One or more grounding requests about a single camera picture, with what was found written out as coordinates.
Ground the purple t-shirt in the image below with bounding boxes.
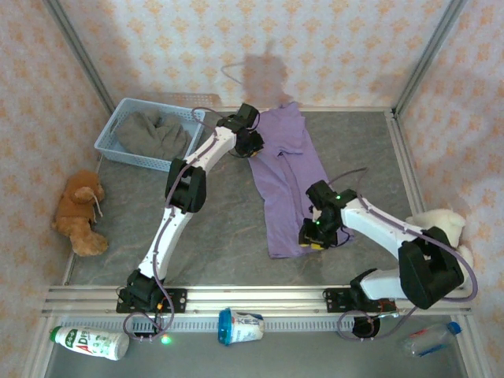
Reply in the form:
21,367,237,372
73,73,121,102
247,101,355,260

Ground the grey garment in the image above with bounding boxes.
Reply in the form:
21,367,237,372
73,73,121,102
115,109,190,161

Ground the white yogurt cup blue lid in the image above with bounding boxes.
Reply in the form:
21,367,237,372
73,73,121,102
218,307,265,347

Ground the white teddy bear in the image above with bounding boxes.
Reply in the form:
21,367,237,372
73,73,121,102
405,209,476,269

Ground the clear water bottle blue cap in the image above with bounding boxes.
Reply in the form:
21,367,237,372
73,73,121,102
400,321,462,358

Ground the light blue plastic basket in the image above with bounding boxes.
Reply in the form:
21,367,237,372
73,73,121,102
94,97,206,173

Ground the brown teddy bear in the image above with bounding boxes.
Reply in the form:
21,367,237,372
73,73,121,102
51,169,109,258

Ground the white drink bottle green cap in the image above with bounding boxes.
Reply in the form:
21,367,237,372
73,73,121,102
49,325,130,361

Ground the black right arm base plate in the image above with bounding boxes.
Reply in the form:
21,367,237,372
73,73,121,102
322,287,397,314

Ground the wide aluminium mounting rail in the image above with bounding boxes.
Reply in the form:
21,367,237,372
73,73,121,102
41,286,473,316

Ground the slotted grey cable duct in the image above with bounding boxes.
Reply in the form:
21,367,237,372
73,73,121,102
50,317,398,334

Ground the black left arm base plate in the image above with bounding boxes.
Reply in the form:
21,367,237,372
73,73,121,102
116,288,187,314

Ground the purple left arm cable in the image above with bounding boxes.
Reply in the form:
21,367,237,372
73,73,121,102
124,106,221,343

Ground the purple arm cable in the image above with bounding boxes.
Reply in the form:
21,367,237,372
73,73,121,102
124,106,221,343
326,167,480,343

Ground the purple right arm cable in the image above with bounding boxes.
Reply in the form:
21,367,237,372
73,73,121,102
326,167,480,343

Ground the aluminium frame post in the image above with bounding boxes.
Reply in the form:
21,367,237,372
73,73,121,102
393,0,469,117
43,0,119,115

